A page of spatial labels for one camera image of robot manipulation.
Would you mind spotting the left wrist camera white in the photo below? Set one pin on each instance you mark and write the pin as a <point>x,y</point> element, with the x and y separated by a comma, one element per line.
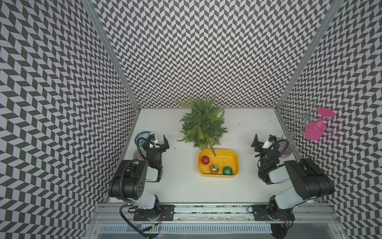
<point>153,142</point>

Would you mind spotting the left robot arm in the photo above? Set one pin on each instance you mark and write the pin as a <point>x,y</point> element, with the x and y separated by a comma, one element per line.
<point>128,183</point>

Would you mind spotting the yellow plastic tray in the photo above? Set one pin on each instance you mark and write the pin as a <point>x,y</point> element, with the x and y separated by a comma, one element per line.
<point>220,158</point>

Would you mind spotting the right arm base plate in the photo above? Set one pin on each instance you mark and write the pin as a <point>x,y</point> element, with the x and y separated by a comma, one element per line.
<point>272,213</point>

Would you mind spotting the pink patterned small dish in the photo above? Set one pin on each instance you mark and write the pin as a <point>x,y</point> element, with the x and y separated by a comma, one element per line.
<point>139,154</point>

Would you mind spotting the wire glass holder stand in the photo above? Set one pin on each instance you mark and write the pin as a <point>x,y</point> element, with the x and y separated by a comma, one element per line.
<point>300,114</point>

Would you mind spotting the aluminium front rail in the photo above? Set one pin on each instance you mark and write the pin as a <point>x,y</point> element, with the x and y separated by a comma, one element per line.
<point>242,213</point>

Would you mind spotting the red glitter ball ornament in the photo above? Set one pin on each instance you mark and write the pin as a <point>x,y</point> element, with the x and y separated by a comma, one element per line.
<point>205,160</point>

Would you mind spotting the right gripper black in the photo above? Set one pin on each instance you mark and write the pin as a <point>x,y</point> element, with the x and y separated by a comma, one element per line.
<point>259,145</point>

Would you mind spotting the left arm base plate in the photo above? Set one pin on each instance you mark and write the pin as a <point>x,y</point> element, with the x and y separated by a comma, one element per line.
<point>161,213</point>

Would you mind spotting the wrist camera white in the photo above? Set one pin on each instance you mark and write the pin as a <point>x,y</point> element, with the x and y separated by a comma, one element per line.
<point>269,142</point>
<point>153,142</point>

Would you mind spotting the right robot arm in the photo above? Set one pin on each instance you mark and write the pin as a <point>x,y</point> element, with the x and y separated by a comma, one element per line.
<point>308,180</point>

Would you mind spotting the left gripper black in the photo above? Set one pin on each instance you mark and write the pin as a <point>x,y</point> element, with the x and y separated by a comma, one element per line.
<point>162,146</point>

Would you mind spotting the gold shiny ball ornament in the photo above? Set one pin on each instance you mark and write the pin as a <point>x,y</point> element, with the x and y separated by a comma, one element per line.
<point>214,169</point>

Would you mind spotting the white slotted cable duct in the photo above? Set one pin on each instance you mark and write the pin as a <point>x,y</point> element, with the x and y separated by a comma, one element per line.
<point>194,229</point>

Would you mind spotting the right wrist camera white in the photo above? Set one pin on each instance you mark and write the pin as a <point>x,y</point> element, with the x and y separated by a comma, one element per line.
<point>269,142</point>

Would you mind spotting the pink plastic wine glass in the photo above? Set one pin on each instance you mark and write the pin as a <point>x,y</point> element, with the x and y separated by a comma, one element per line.
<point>316,129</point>

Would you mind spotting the green glitter ball ornament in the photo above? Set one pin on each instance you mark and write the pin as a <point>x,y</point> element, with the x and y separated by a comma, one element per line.
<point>227,170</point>

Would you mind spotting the small green christmas tree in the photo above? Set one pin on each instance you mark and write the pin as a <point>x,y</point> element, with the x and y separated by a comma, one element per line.
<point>203,125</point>

